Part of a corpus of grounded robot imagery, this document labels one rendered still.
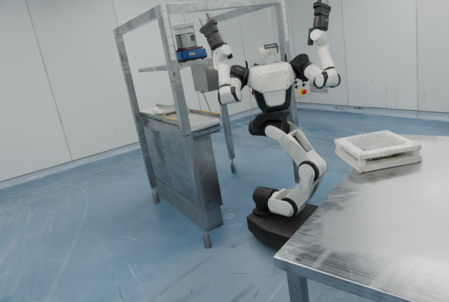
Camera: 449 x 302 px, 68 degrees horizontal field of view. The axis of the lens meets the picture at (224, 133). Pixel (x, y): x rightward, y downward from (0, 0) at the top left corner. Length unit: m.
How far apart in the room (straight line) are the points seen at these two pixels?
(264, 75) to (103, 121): 3.97
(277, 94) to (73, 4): 4.16
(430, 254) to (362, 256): 0.15
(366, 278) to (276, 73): 1.48
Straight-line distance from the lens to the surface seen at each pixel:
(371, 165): 1.39
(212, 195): 2.71
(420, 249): 0.98
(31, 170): 5.68
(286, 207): 2.35
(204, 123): 2.41
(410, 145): 1.46
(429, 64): 5.35
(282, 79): 2.11
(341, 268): 0.89
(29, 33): 5.58
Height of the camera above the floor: 1.41
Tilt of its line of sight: 14 degrees down
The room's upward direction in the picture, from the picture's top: 9 degrees counter-clockwise
